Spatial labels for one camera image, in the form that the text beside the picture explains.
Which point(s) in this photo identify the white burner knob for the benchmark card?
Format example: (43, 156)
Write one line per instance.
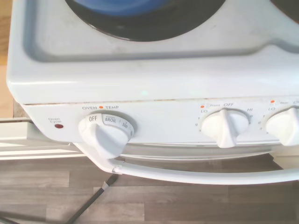
(224, 130)
(285, 128)

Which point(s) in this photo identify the white electric stove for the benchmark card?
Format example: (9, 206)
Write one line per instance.
(140, 77)

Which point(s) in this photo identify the black stove burner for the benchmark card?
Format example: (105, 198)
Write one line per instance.
(287, 4)
(144, 30)

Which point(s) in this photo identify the white oven temperature knob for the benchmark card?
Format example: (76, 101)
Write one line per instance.
(102, 137)

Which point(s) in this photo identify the red oven cycle light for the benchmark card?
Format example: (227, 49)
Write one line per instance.
(59, 126)

